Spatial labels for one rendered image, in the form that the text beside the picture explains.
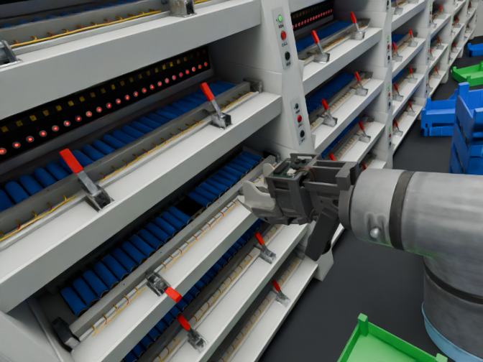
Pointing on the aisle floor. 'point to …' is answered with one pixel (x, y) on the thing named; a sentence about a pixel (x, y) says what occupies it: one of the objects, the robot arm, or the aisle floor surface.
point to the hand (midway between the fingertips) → (251, 195)
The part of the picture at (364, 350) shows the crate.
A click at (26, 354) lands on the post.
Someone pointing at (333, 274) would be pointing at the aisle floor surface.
